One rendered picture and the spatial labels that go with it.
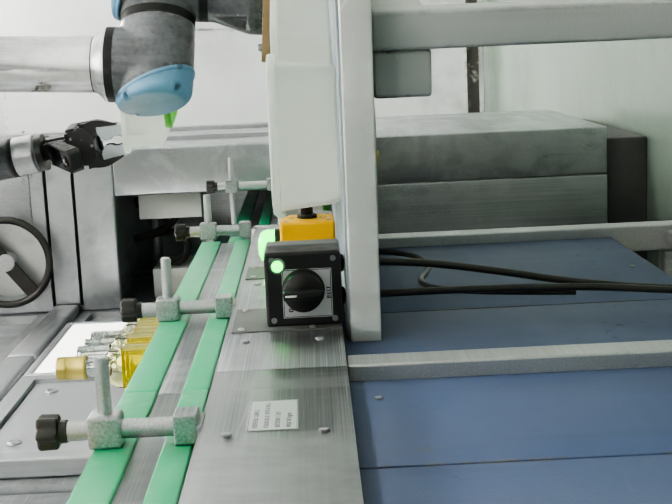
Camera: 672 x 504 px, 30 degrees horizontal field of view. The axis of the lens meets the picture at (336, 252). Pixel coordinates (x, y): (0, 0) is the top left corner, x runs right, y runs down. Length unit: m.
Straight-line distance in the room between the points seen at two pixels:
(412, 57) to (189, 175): 1.66
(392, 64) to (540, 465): 0.50
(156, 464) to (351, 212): 0.41
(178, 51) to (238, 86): 3.71
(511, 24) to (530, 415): 0.42
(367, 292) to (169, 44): 0.74
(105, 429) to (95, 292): 1.96
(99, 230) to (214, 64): 2.77
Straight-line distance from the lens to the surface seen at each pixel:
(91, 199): 2.94
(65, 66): 1.96
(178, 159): 2.90
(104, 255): 2.96
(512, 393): 1.13
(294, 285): 1.29
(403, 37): 1.28
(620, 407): 1.09
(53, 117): 5.75
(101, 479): 0.96
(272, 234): 1.61
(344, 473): 0.88
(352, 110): 1.25
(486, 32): 1.29
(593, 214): 2.98
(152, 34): 1.94
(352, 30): 1.24
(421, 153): 2.90
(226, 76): 5.64
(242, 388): 1.10
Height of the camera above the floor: 0.78
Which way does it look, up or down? 1 degrees down
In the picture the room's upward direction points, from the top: 93 degrees counter-clockwise
